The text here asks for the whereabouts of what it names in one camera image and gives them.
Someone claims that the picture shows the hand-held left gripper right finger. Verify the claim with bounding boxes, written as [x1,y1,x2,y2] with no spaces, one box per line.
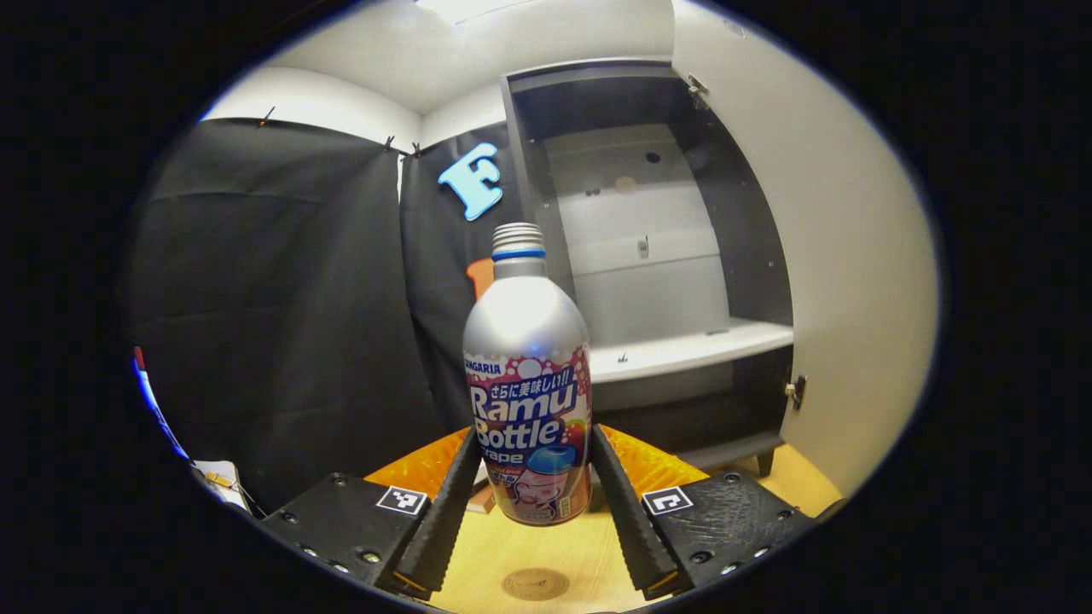
[590,424,820,600]

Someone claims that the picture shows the black backdrop cloth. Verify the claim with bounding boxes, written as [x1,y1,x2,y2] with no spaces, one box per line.
[128,118,547,513]

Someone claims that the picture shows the silver drink bottle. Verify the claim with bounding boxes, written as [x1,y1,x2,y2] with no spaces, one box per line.
[462,222,594,527]

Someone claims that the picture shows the white papers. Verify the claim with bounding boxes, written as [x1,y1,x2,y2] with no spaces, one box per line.
[189,459,254,515]

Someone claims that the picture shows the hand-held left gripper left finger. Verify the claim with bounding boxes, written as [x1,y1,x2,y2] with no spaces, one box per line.
[260,426,483,598]

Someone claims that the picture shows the beige cabinet door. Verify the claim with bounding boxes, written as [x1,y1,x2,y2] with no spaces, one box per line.
[671,0,941,500]

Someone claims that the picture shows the large ceiling light panel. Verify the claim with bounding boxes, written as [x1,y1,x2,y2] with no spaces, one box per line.
[415,0,534,25]

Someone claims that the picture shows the dark grey cabinet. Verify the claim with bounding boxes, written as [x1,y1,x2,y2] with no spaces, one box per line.
[501,55,799,478]

